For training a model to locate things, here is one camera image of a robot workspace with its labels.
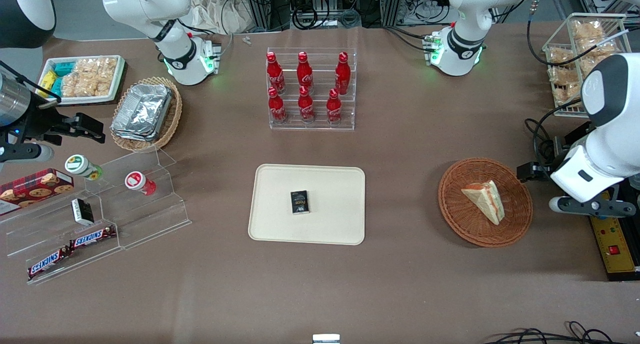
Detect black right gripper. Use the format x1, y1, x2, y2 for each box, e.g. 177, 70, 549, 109
21, 104, 107, 146

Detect triangular sandwich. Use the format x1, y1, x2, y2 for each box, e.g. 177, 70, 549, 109
460, 179, 506, 226

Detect white rectangular snack tray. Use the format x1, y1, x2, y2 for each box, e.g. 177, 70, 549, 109
37, 54, 126, 105

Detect black tray under snack tray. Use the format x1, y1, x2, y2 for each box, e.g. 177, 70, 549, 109
55, 59, 129, 108

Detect oval tan wicker basket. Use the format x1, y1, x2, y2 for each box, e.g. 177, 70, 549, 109
109, 76, 184, 152

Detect round brown wicker basket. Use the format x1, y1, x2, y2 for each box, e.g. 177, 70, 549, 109
438, 157, 534, 248

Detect black machine with tray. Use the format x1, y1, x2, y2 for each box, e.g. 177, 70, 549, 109
565, 120, 640, 271

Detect beige plastic tray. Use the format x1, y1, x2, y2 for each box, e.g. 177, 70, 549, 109
248, 164, 366, 246

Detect green lid snack cup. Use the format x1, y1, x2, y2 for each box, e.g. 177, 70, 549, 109
64, 154, 104, 181

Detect clear rice cracker bag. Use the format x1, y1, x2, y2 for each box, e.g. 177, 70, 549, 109
552, 83, 584, 105
74, 57, 119, 78
548, 66, 583, 85
579, 55, 602, 77
572, 21, 607, 40
93, 74, 115, 98
60, 72, 96, 98
576, 37, 619, 58
547, 47, 577, 68

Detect stacked aluminium foil containers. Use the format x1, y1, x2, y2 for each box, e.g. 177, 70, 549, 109
110, 82, 174, 143

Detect yellow snack packet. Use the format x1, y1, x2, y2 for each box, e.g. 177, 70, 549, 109
39, 69, 59, 93

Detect red lid snack cup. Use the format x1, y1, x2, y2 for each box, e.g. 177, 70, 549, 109
124, 170, 157, 196

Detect red chocolate cookie box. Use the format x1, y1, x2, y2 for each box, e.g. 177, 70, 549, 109
0, 167, 75, 216

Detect small black white box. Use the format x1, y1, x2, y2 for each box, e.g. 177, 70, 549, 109
70, 197, 95, 226

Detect brown Snickers bar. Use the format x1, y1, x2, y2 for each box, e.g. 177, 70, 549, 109
27, 246, 73, 280
68, 225, 117, 250

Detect tall clear acrylic step stand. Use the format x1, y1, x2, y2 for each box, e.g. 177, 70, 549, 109
84, 145, 193, 251

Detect yellow control panel box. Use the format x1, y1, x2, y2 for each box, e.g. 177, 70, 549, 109
589, 188, 639, 281

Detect low clear acrylic step stand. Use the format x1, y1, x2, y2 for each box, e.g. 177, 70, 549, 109
0, 194, 125, 286

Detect white cloth bag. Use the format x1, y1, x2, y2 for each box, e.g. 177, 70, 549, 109
187, 0, 262, 35

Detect red cola bottle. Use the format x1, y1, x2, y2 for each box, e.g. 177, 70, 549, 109
326, 87, 343, 126
266, 51, 286, 95
334, 51, 352, 96
296, 51, 315, 93
267, 86, 289, 125
297, 85, 316, 124

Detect clear acrylic bottle rack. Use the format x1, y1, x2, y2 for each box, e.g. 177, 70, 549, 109
266, 47, 357, 131

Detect small black card box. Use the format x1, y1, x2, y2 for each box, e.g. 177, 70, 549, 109
290, 189, 311, 216

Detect black table cable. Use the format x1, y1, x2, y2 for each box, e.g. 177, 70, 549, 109
523, 98, 586, 185

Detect white wire basket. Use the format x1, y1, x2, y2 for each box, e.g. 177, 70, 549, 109
542, 12, 640, 119

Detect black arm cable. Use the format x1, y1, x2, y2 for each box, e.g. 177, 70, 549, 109
526, 0, 632, 68

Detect black floor cables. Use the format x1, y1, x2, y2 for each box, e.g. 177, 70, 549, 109
482, 321, 620, 344

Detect black cable coil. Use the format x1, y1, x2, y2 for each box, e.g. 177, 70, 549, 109
292, 5, 332, 31

